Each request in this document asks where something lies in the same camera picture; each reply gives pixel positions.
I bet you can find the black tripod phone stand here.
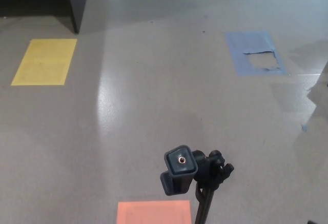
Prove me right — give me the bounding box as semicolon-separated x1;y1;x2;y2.
160;144;235;224

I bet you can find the torn blue paper sheet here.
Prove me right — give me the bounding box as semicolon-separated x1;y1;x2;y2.
224;31;287;76

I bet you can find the orange paper sheet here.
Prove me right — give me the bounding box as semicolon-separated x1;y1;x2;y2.
116;200;192;224

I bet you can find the yellow paper sheet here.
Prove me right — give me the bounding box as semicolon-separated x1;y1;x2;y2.
10;38;78;86

